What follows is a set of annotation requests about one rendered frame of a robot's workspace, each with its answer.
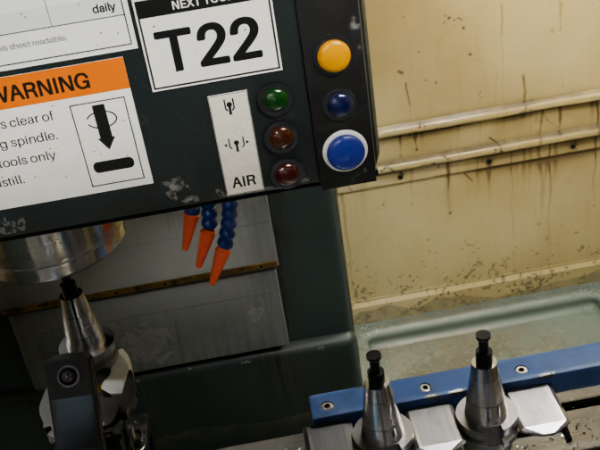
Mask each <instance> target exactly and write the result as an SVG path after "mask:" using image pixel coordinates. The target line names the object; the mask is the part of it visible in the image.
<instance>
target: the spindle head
mask: <svg viewBox="0 0 600 450"><path fill-rule="evenodd" d="M127 1H128V5H129V12H130V16H131V19H132V23H133V28H134V31H135V35H136V39H137V46H138V48H135V49H130V50H125V51H120V52H114V53H109V54H99V55H94V56H89V57H83V58H78V59H72V60H67V61H61V62H52V63H47V64H41V65H36V66H30V67H26V68H20V69H15V70H9V71H0V78H2V77H7V76H12V75H17V74H22V73H28V72H33V71H42V70H48V69H53V68H59V67H64V66H70V65H74V64H80V63H90V62H95V61H101V60H105V59H111V58H116V57H123V61H124V64H125V68H126V72H127V75H128V79H129V85H130V89H131V93H132V96H133V100H134V105H135V108H136V112H137V118H138V122H139V126H140V129H141V133H142V137H143V140H144V144H145V148H146V154H147V158H148V161H149V165H150V170H151V173H152V177H153V181H154V183H152V184H146V185H142V186H136V187H127V188H122V189H116V190H112V191H106V192H101V193H96V194H91V195H85V196H76V197H71V198H66V199H61V200H55V201H51V202H45V203H40V204H31V205H25V206H21V207H15V208H10V209H5V210H0V242H5V241H10V240H15V239H21V238H30V237H35V236H40V235H45V234H50V233H55V232H61V231H65V230H71V229H80V228H85V227H90V226H95V225H101V224H105V223H111V222H116V221H125V220H130V219H136V218H141V217H146V216H151V215H156V214H161V213H171V212H176V211H181V210H186V209H191V208H197V207H201V206H207V205H212V204H221V203H226V202H231V201H237V200H241V199H247V198H252V197H257V196H266V195H271V194H277V193H281V192H287V191H292V190H297V189H302V188H311V187H317V186H321V178H320V172H319V165H318V159H317V153H316V146H315V140H314V134H313V121H312V115H311V108H310V102H309V96H308V89H307V83H306V76H305V69H304V58H303V51H302V45H301V38H300V32H299V26H298V19H297V13H296V0H272V5H273V11H274V17H275V22H276V29H277V34H278V41H279V51H280V57H281V63H282V69H283V70H281V71H271V72H266V73H261V74H255V75H250V76H245V77H240V78H234V79H225V80H220V81H214V82H209V83H204V84H198V85H194V86H188V87H178V88H174V89H168V90H163V91H157V92H153V90H152V86H151V82H150V79H149V75H148V70H147V67H146V60H145V56H144V52H143V48H142V44H141V40H140V36H139V33H138V25H137V22H136V17H135V14H134V10H133V6H132V2H131V0H127ZM358 7H359V16H360V24H361V33H362V50H363V58H364V67H365V75H366V84H367V93H368V101H369V110H370V118H371V134H372V144H373V152H374V161H375V170H376V176H377V175H379V170H378V168H377V166H376V163H377V160H378V158H379V136H378V127H377V118H376V109H375V100H374V91H373V82H372V74H371V57H370V48H369V39H368V30H367V21H366V11H365V2H364V0H358ZM272 82H280V83H283V84H285V85H286V86H288V87H289V88H290V90H291V92H292V95H293V103H292V106H291V107H290V109H289V110H288V111H287V112H286V113H284V114H282V115H280V116H270V115H267V114H265V113H264V112H263V111H262V110H261V109H260V107H259V105H258V102H257V97H258V94H259V91H260V90H261V89H262V87H264V86H265V85H267V84H269V83H272ZM240 90H247V95H248V101H249V105H250V111H251V116H252V121H253V126H254V135H255V141H256V146H257V151H258V156H259V161H260V166H261V172H262V181H263V186H264V190H258V191H254V192H248V193H243V194H238V195H233V196H227V191H226V187H225V182H224V178H223V173H222V168H221V160H220V156H219V151H218V147H217V142H216V137H215V133H214V128H213V121H212V116H211V112H210V107H209V103H208V98H207V97H208V96H215V95H219V94H225V93H230V92H236V91H240ZM275 121H288V122H290V123H292V124H293V125H294V126H295V127H296V129H297V131H298V135H299V139H298V142H297V145H296V146H295V148H294V149H292V150H291V151H289V152H287V153H284V154H277V153H274V152H272V151H271V150H270V149H269V148H268V147H267V146H266V145H265V142H264V132H265V130H266V129H267V128H268V127H269V126H270V125H271V124H272V123H273V122H275ZM287 157H289V158H294V159H296V160H298V161H299V162H300V163H301V164H302V165H303V168H304V178H303V180H302V181H301V183H300V184H299V185H297V186H296V187H293V188H290V189H283V188H280V187H277V186H275V185H274V184H273V182H272V181H271V167H272V165H273V164H274V163H275V162H276V161H278V160H279V159H282V158H287Z"/></svg>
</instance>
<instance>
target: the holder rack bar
mask: <svg viewBox="0 0 600 450"><path fill-rule="evenodd" d="M497 364H498V368H499V371H500V376H501V380H502V384H503V388H504V391H505V390H507V389H513V388H522V387H526V386H531V385H536V384H541V383H550V384H551V386H552V388H553V390H554V392H555V393H560V392H565V391H570V390H574V389H580V388H588V387H593V386H598V385H600V342H597V343H593V344H587V345H583V346H574V347H569V348H564V349H559V350H554V351H549V352H544V353H539V354H531V355H525V356H521V357H515V358H511V359H506V360H501V361H497ZM470 371H471V367H470V366H468V367H462V368H458V369H452V370H448V371H439V372H434V373H429V374H424V375H420V376H414V377H410V378H405V379H396V380H390V384H391V387H392V389H393V393H394V396H395V399H396V403H397V407H398V410H399V412H400V413H401V414H402V415H404V412H403V411H404V410H405V409H407V408H412V407H417V406H422V405H426V404H435V403H441V402H445V401H448V402H451V403H452V406H453V408H454V411H456V407H457V405H458V404H459V402H460V401H461V400H462V399H463V398H465V397H466V396H467V390H468V384H469V377H470ZM363 390H364V386H361V387H352V388H348V389H342V390H338V391H333V392H328V393H323V394H318V395H313V396H309V397H308V402H309V407H310V412H311V417H312V425H313V426H320V425H321V424H326V423H331V422H336V421H344V420H349V421H351V422H352V425H353V428H354V425H355V423H356V422H358V421H359V420H360V419H361V418H362V416H363Z"/></svg>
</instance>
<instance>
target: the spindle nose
mask: <svg viewBox="0 0 600 450"><path fill-rule="evenodd" d="M126 230H127V221H116V222H111V223H105V224H101V225H95V226H90V227H85V228H80V229H71V230H65V231H61V232H55V233H50V234H45V235H40V236H35V237H25V238H21V239H15V240H10V241H5V242H0V280H1V281H4V282H8V283H14V284H34V283H42V282H47V281H52V280H56V279H62V278H65V277H68V276H70V275H73V274H75V273H78V272H80V271H83V270H85V269H87V268H89V267H91V266H93V265H94V264H96V263H98V262H100V261H101V260H103V259H104V258H105V257H106V256H107V255H108V254H110V253H111V252H112V251H113V250H114V249H115V247H116V246H117V245H118V244H119V243H120V242H121V241H122V239H123V237H124V235H125V233H126Z"/></svg>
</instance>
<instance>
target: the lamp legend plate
mask: <svg viewBox="0 0 600 450"><path fill-rule="evenodd" d="M207 98H208V103H209V107H210V112H211V116H212V125H213V128H214V133H215V137H216V142H217V147H218V151H219V156H220V160H221V168H222V173H223V178H224V182H225V187H226V191H227V196H233V195H238V194H243V193H248V192H254V191H258V190H264V186H263V176H262V172H261V166H260V161H259V156H258V151H257V146H256V141H255V135H254V126H253V121H252V116H251V111H250V105H249V101H248V95H247V90H240V91H236V92H230V93H225V94H219V95H215V96H208V97H207Z"/></svg>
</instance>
